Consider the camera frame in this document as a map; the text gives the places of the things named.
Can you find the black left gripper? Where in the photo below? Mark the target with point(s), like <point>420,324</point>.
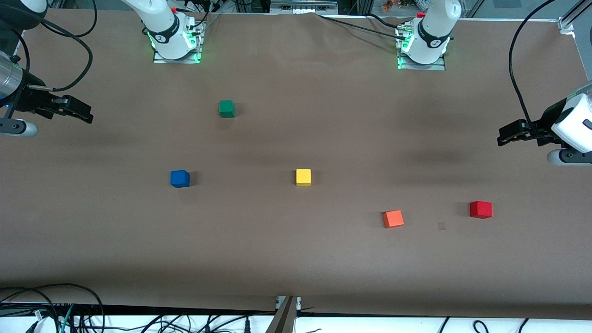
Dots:
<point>542,128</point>

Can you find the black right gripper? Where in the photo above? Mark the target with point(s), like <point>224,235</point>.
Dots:
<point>31,100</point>

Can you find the blue cube block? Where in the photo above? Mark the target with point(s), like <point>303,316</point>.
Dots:
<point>179,179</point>

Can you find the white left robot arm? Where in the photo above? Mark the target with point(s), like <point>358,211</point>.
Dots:
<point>432,32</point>

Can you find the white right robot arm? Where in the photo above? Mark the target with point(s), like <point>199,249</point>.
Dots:
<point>163,25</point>

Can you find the red cube block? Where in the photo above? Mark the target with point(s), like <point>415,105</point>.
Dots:
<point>480,209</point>

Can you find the orange cube block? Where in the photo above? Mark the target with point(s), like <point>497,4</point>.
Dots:
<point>393,219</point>

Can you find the green cube block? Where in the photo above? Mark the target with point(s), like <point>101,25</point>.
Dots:
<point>226,109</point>

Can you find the yellow cube block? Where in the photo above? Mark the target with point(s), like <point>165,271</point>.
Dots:
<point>303,177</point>

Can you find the brown paper table cover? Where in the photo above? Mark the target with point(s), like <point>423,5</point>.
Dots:
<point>296,249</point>

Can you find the grey metal box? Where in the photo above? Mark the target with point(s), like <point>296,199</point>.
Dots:
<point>303,5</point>

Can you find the aluminium profile bar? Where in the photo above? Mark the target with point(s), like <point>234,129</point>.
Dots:
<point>283,317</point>

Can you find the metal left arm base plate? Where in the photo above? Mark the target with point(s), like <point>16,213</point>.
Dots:
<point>439,65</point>

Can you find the aluminium frame corner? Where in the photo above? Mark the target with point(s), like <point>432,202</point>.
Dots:
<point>573,21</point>

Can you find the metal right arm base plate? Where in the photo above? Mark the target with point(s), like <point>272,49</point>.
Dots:
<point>196,46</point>

